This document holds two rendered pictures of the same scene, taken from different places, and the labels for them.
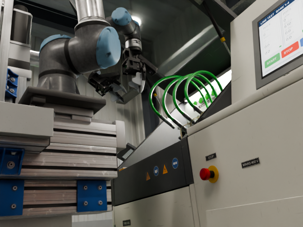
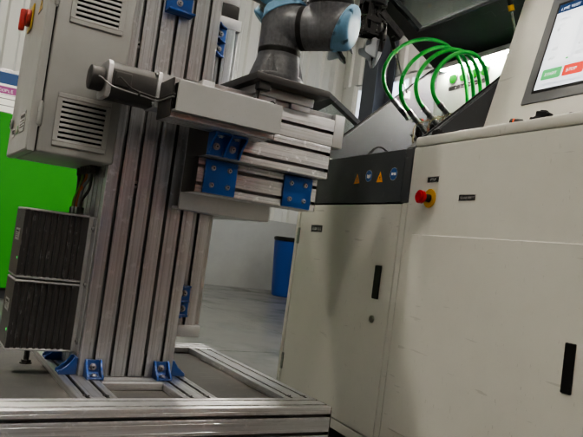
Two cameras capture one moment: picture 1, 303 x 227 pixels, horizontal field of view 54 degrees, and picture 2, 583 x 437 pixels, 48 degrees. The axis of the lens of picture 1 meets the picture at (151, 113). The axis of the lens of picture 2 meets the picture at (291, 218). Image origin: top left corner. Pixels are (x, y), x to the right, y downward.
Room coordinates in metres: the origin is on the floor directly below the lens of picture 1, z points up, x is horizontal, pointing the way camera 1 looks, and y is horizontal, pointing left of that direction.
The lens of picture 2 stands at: (-0.90, 0.01, 0.61)
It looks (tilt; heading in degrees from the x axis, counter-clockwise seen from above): 3 degrees up; 6
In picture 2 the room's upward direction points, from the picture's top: 8 degrees clockwise
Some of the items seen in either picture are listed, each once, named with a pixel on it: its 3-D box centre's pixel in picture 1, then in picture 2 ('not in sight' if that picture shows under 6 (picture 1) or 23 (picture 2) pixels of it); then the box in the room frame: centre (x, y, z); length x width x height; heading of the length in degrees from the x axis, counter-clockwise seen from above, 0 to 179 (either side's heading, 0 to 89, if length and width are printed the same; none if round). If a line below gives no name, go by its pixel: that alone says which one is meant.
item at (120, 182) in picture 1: (146, 178); (354, 180); (1.30, 0.05, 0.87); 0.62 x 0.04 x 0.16; 32
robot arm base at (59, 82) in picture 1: (57, 92); (277, 69); (0.82, 0.29, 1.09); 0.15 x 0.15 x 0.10
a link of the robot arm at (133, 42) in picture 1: (134, 47); not in sight; (1.16, 0.05, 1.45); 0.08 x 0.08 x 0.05
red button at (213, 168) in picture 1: (207, 174); (423, 197); (0.89, -0.15, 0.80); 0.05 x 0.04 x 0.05; 32
